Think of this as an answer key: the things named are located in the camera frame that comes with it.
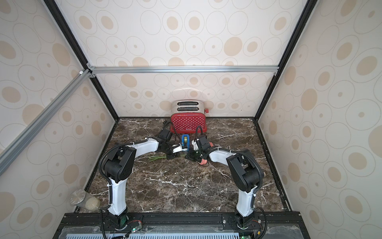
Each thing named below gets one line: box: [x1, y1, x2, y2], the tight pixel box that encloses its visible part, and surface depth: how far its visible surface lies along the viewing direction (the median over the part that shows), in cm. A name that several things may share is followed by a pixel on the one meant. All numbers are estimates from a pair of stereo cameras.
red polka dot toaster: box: [170, 99, 209, 134], surface depth 105 cm
